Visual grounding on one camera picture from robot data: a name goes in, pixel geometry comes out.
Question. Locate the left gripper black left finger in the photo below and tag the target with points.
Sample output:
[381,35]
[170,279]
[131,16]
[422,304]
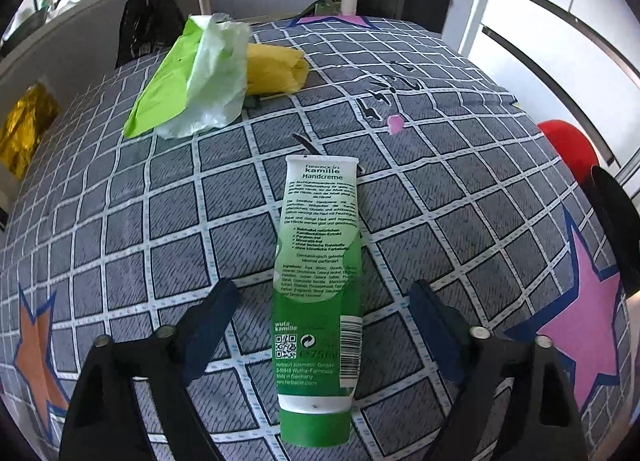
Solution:
[105,421]

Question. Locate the green white hand cream tube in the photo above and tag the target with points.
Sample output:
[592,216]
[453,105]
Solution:
[316,302]

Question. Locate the grey checkered star rug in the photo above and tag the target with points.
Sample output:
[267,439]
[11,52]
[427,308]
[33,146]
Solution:
[457,186]

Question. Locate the gold foil wrapper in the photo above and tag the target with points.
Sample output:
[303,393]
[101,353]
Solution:
[25,125]

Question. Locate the green plastic bag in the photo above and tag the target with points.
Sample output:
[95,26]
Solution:
[201,83]

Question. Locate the black plastic bag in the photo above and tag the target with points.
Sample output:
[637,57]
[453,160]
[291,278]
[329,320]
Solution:
[146,27]

